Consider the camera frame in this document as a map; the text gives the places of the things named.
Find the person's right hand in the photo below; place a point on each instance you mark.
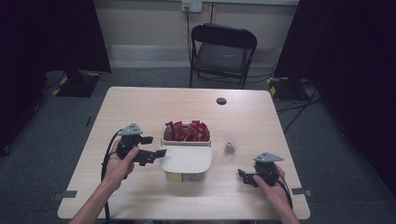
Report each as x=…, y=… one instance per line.
x=274, y=194

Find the grey tape strip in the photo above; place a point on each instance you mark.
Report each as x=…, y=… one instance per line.
x=67, y=195
x=302, y=192

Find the bunch of red packets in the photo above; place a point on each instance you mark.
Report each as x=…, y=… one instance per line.
x=186, y=132

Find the white storage box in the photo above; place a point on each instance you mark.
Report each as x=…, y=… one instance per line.
x=185, y=177

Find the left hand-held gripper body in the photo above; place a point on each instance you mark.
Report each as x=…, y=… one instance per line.
x=128, y=144

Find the black stand base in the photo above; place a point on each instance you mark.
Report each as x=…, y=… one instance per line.
x=286, y=88
x=79, y=85

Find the white wall socket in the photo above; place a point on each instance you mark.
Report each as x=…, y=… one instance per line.
x=192, y=5

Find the black folding chair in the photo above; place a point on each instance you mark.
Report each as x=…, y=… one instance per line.
x=222, y=56

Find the person's left hand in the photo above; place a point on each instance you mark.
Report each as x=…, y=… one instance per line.
x=116, y=169

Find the white box lid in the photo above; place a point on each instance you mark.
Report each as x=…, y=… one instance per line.
x=186, y=160

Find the black curtain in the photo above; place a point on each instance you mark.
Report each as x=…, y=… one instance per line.
x=37, y=46
x=351, y=62

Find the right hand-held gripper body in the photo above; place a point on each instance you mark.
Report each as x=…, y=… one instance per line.
x=267, y=171

